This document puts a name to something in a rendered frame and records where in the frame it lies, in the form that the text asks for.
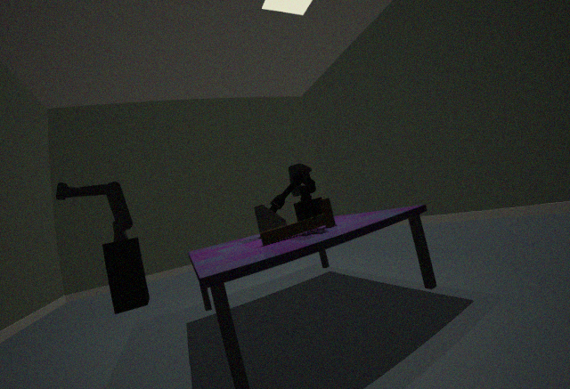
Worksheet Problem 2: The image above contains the dark wooden post with slot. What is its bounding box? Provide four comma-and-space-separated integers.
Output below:
320, 198, 335, 226

